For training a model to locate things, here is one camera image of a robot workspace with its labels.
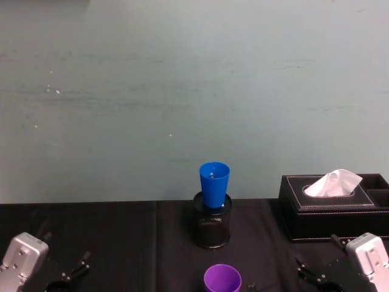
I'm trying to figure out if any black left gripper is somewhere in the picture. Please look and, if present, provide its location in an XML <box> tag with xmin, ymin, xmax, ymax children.
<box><xmin>22</xmin><ymin>224</ymin><xmax>92</xmax><ymax>292</ymax></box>

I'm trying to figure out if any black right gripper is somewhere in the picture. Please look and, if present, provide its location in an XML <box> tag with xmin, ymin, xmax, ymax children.
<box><xmin>294</xmin><ymin>233</ymin><xmax>378</xmax><ymax>292</ymax></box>

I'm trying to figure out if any blue plastic cup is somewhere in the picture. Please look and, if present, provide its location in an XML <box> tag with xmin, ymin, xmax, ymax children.
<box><xmin>199</xmin><ymin>162</ymin><xmax>231</xmax><ymax>211</ymax></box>

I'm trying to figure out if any black table cloth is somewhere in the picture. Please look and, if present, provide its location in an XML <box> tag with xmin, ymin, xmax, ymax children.
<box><xmin>0</xmin><ymin>198</ymin><xmax>389</xmax><ymax>292</ymax></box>

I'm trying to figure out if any purple plastic cup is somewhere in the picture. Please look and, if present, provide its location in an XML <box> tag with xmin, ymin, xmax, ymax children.
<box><xmin>203</xmin><ymin>263</ymin><xmax>243</xmax><ymax>292</ymax></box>

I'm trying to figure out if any black leather tissue box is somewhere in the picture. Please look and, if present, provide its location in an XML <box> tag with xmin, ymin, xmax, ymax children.
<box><xmin>278</xmin><ymin>173</ymin><xmax>389</xmax><ymax>245</ymax></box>

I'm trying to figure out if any white paper tissue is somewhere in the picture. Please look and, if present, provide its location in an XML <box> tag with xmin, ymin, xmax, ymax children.
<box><xmin>303</xmin><ymin>169</ymin><xmax>364</xmax><ymax>199</ymax></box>

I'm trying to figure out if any black mesh pen holder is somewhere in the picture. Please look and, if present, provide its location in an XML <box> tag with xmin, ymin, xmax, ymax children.
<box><xmin>192</xmin><ymin>191</ymin><xmax>232</xmax><ymax>251</ymax></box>

